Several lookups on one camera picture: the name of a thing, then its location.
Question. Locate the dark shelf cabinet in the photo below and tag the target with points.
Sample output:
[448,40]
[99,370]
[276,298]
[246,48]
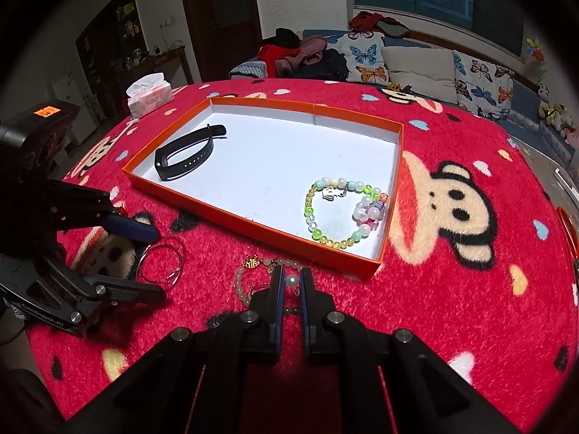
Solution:
[113,45]

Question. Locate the red knot charm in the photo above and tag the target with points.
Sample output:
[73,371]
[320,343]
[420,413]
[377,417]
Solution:
[120,211]

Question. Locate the dark red garment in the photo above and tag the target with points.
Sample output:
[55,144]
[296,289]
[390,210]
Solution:
[371,22]

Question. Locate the pink tissue pack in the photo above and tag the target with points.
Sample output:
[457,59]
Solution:
[151,97]

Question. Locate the colourful flower wall decoration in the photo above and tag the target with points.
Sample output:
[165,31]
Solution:
[536,52]

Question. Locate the black garment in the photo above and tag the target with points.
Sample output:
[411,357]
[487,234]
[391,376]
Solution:
[287,37]

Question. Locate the silver hoop earring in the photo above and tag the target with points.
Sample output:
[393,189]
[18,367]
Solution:
[180,266]

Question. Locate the thin silver bangles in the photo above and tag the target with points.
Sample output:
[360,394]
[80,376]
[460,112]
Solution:
[139,266]

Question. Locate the pile of plush toys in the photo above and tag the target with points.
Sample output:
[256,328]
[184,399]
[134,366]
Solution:
[558,115]

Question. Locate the pink garment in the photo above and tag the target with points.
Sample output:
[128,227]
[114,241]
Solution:
[307,52]

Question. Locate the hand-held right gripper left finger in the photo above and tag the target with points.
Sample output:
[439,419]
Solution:
[279,300]

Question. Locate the dark wooden door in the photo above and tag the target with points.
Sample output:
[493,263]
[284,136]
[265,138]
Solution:
[221,22]

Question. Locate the white flat strip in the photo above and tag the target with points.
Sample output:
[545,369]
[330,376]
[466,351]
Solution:
[565,177]

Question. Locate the butterfly print pillow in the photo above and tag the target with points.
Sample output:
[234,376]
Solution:
[484,86]
[364,58]

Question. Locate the red cartoon monkey blanket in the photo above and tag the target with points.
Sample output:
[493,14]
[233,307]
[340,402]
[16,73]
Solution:
[452,316]

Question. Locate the black smart band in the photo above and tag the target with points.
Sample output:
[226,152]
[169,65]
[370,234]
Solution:
[190,160]

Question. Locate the orange cardboard box tray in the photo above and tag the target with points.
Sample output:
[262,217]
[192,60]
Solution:
[280,162]

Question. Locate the plain grey pillow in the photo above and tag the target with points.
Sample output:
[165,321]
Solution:
[420,74]

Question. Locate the wooden side table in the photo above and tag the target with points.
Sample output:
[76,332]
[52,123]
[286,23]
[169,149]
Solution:
[167,65]

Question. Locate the bright red garment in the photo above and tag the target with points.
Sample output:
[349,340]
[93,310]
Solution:
[273,56]

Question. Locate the white fridge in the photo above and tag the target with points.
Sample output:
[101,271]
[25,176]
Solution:
[74,104]

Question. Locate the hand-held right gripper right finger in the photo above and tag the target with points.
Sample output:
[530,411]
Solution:
[306,307]

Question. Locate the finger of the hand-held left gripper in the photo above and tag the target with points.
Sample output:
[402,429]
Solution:
[131,294]
[135,229]

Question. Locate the yellow black toy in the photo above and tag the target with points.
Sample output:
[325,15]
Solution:
[398,87]

